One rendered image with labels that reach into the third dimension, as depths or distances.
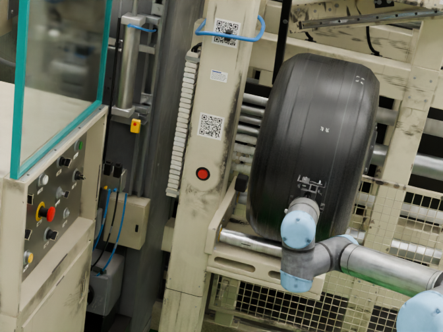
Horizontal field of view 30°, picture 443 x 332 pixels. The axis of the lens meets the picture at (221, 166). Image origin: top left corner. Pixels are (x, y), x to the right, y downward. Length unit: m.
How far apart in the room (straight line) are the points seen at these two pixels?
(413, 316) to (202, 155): 1.07
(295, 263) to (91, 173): 0.82
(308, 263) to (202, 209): 0.76
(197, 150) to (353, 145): 0.51
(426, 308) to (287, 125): 0.81
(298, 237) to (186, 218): 0.83
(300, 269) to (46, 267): 0.75
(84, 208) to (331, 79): 0.83
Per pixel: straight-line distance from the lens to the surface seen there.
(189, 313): 2.79
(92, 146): 2.43
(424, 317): 1.63
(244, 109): 2.86
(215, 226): 2.49
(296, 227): 1.84
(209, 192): 2.56
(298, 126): 2.25
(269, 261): 2.53
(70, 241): 2.42
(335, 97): 2.30
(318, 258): 1.93
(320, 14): 2.73
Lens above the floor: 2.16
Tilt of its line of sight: 25 degrees down
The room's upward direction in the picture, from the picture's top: 10 degrees clockwise
